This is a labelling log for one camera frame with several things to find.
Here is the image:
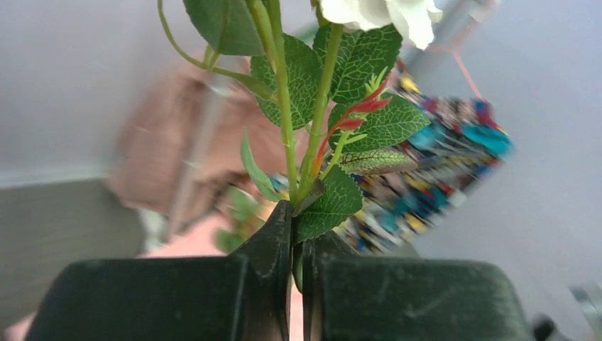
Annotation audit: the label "grey metal rack pole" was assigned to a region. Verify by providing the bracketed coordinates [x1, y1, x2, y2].
[401, 1, 500, 80]

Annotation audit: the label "pink shorts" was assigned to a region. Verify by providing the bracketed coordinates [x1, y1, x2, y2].
[106, 61, 286, 221]

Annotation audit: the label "pink wrapping paper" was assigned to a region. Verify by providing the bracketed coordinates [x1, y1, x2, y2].
[0, 214, 307, 341]

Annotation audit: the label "colourful comic print garment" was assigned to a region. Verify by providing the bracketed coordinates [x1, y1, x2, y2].
[273, 61, 515, 257]

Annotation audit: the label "metal stand pole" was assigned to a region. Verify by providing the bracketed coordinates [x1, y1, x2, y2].
[163, 70, 231, 242]

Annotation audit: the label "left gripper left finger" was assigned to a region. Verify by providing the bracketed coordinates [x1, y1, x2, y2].
[26, 200, 293, 341]

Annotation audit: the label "pink clothes hanger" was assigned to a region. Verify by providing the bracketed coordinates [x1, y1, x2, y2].
[427, 43, 483, 99]

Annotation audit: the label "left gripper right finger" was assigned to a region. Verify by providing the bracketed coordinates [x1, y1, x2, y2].
[302, 232, 533, 340]

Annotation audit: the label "artificial flower bouquet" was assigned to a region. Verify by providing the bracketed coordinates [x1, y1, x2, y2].
[214, 186, 265, 254]

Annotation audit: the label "pale peach rose stem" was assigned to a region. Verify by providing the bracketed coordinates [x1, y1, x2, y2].
[184, 1, 442, 286]

